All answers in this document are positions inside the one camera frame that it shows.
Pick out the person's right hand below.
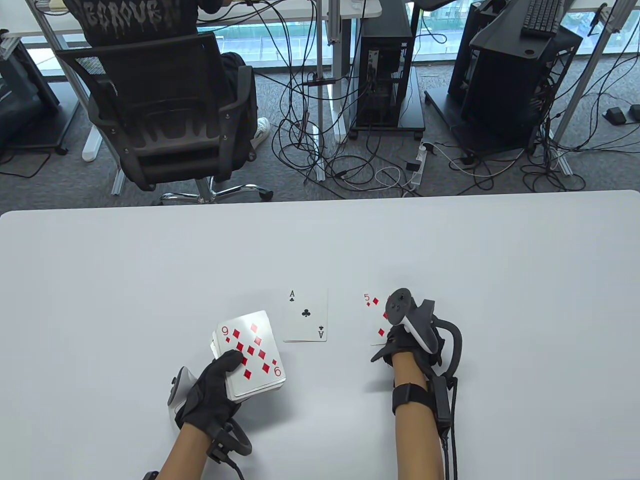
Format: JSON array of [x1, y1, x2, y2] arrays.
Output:
[[371, 324, 445, 378]]

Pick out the person's left hand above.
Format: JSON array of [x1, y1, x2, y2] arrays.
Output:
[[175, 349, 244, 441]]

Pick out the single diamonds playing card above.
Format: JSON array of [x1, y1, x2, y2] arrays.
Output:
[[363, 292, 396, 347]]

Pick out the deck of playing cards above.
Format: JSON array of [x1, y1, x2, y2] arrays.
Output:
[[211, 310, 287, 403]]

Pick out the pile of clubs cards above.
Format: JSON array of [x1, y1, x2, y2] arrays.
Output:
[[283, 288, 329, 343]]

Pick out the person's left forearm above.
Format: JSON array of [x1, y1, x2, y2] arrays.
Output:
[[157, 422, 211, 480]]

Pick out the black right forearm battery pack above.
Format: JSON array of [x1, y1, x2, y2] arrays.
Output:
[[431, 376, 453, 437]]

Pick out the grey right hand controller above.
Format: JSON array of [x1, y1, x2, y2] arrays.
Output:
[[386, 287, 463, 378]]

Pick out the grey hand controller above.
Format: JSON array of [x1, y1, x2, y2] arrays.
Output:
[[167, 366, 253, 457], [386, 287, 463, 378]]

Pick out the grey left hand controller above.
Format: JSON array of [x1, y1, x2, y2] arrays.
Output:
[[167, 366, 253, 457]]

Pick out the white power strip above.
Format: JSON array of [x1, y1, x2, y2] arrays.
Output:
[[407, 141, 435, 187]]

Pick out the black tower cart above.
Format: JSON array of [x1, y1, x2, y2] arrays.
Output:
[[348, 67, 427, 141]]

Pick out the black mesh office chair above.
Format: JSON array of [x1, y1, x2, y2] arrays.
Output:
[[54, 31, 275, 206]]

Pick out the black equipment stand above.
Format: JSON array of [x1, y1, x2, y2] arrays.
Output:
[[447, 0, 583, 156]]

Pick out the black computer tower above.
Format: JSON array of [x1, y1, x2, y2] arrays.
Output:
[[356, 0, 415, 127]]

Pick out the black keyboard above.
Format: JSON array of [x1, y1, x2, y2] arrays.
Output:
[[521, 0, 566, 38]]

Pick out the black rolling cabinet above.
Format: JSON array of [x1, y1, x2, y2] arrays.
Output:
[[0, 30, 71, 156]]

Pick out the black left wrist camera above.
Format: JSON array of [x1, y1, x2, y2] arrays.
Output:
[[206, 432, 246, 480]]

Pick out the black right wrist strap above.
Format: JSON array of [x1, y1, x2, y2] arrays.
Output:
[[391, 382, 435, 416]]

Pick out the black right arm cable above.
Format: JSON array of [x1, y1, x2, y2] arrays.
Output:
[[437, 377, 461, 480]]

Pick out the white floor cable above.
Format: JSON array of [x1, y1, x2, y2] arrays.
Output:
[[374, 166, 417, 191]]

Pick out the tangle of black floor cables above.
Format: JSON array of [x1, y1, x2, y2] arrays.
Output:
[[520, 50, 640, 193], [271, 0, 426, 193]]

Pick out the aluminium desk frame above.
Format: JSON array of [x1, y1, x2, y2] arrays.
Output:
[[550, 0, 640, 176]]

